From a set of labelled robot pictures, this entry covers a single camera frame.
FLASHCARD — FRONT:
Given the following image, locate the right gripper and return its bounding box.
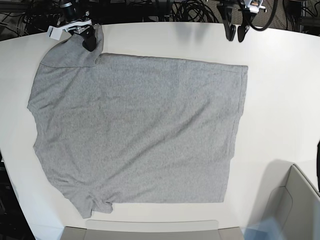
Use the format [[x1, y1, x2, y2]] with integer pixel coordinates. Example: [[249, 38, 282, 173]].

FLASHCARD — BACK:
[[59, 19, 97, 52]]

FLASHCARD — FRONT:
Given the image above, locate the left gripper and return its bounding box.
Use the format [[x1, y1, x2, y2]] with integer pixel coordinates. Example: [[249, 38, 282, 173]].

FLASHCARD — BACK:
[[217, 0, 267, 42]]

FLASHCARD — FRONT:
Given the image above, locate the grey T-shirt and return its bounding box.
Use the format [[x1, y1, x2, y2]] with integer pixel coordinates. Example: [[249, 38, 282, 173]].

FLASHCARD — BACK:
[[27, 28, 248, 218]]

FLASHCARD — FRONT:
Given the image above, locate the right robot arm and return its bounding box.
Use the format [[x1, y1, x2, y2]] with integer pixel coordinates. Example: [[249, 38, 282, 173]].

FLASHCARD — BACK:
[[58, 0, 97, 52]]

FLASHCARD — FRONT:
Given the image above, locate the grey bin at right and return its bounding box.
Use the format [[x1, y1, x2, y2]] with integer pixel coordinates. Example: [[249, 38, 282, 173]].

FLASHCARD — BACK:
[[258, 164, 320, 240]]

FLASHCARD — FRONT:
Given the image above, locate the grey tray at bottom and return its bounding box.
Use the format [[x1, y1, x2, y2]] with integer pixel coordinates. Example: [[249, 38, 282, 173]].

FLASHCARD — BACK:
[[61, 220, 244, 240]]

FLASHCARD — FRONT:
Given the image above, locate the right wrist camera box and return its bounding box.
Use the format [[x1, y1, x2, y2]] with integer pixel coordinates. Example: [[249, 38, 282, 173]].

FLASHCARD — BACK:
[[47, 25, 64, 41]]

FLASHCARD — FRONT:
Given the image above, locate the coiled black cable bundle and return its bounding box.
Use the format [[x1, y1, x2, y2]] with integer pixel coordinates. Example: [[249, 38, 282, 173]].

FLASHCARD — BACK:
[[169, 0, 221, 24]]

